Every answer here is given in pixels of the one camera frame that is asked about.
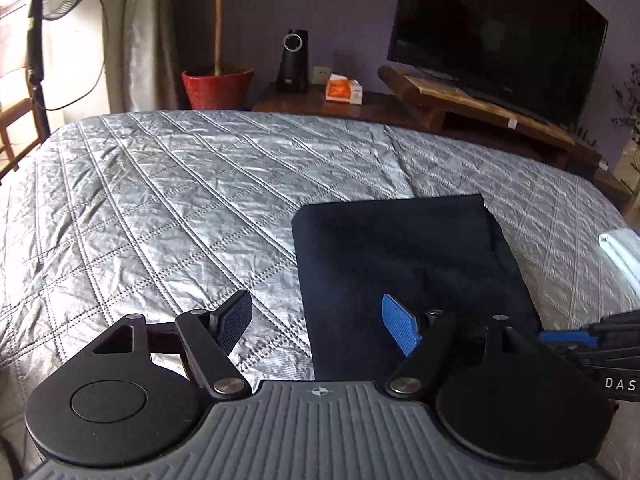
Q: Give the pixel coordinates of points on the light blue folded cloth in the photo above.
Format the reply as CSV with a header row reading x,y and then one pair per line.
x,y
622,247

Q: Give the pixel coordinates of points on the red plant pot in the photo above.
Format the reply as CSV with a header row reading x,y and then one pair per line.
x,y
227,91

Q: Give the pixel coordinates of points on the wooden chair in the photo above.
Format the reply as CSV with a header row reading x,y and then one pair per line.
x,y
19,134

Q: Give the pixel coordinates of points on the wooden tv stand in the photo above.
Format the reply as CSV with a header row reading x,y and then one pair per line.
x,y
433,106

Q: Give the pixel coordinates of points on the dark navy garment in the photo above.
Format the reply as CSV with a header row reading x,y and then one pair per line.
x,y
447,253

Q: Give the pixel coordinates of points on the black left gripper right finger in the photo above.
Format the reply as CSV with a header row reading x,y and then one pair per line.
x,y
436,346

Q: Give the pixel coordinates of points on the grey quilted bed cover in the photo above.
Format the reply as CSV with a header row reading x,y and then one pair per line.
x,y
163,212

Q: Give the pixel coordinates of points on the orange tissue pack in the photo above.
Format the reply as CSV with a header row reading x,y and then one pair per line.
x,y
341,89

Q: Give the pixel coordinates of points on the wall power socket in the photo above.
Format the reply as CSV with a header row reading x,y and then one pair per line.
x,y
321,74

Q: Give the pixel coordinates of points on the black speaker device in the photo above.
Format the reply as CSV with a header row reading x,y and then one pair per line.
x,y
293,74

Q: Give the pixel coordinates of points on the dark purple potted plant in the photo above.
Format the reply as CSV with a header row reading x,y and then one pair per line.
x,y
627,98

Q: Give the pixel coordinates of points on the potted tree plant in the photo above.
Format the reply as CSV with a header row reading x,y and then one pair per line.
x,y
218,32

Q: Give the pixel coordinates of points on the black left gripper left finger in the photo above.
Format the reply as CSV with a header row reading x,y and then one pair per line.
x,y
204,340

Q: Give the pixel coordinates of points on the black television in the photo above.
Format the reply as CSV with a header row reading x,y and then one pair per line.
x,y
535,55

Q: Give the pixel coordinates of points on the grey curtain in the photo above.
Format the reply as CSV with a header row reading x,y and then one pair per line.
x,y
141,56

